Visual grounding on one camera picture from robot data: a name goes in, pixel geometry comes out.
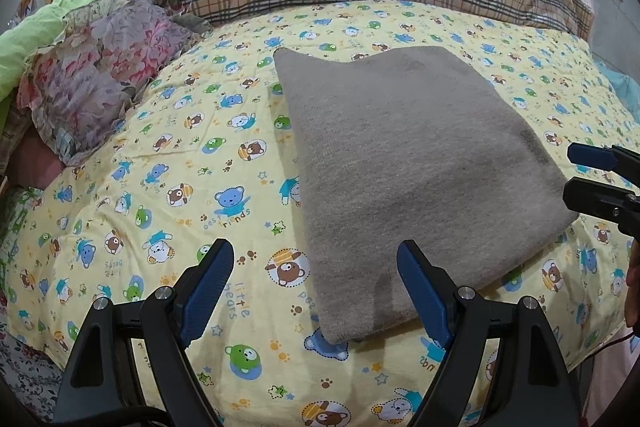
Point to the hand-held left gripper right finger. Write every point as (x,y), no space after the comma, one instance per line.
(425,287)

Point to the grey knit garment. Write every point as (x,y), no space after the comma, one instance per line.
(410,157)

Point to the dark floral cloth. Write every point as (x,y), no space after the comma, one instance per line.
(25,382)

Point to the pink cloth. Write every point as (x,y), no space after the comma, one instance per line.
(35,162)

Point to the floral ruffled pillow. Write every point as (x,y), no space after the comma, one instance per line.
(100,57)

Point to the light blue cloth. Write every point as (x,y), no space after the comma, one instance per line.
(625,92)

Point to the yellow bear print bedsheet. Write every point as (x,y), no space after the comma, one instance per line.
(150,187)

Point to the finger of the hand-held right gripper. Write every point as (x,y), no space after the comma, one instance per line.
(595,199)
(592,155)

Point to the green blanket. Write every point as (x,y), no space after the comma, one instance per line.
(30,37)

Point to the person's right hand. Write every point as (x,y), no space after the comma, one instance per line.
(634,282)

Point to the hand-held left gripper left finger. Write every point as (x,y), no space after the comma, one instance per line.
(200,289)

